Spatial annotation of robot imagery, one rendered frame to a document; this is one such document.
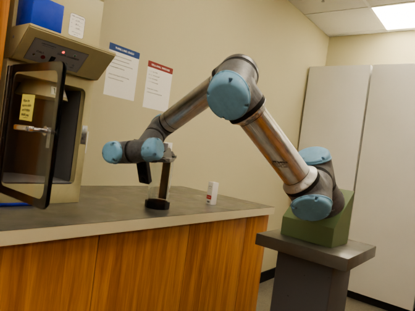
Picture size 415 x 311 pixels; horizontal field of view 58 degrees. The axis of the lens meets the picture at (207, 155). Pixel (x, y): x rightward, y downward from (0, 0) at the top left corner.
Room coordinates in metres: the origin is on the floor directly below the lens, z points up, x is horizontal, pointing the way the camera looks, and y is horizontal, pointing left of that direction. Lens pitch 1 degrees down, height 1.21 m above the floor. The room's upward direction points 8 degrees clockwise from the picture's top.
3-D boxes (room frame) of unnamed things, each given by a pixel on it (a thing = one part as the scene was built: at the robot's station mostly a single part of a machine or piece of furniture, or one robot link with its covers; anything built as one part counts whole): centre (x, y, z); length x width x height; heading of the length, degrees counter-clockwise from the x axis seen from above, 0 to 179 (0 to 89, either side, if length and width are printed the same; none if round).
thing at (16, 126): (1.02, 0.49, 1.20); 0.10 x 0.05 x 0.03; 52
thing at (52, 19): (1.19, 0.58, 1.56); 0.10 x 0.10 x 0.09; 52
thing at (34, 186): (1.09, 0.52, 1.19); 0.30 x 0.01 x 0.40; 52
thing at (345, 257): (1.34, -0.43, 0.92); 0.32 x 0.32 x 0.04; 52
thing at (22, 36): (1.27, 0.52, 1.46); 0.32 x 0.12 x 0.10; 142
